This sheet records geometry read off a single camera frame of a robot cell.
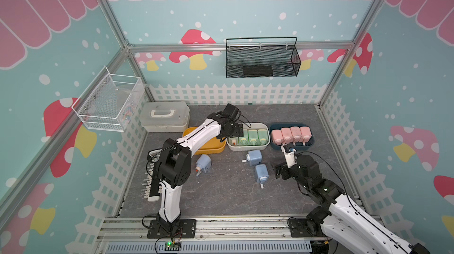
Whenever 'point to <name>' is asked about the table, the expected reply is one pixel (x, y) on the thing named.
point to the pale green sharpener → (234, 142)
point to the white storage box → (250, 126)
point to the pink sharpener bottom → (287, 134)
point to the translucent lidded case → (164, 116)
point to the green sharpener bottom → (253, 137)
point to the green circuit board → (172, 246)
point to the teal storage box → (278, 126)
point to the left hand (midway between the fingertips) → (233, 135)
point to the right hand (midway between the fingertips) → (280, 158)
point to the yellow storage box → (217, 146)
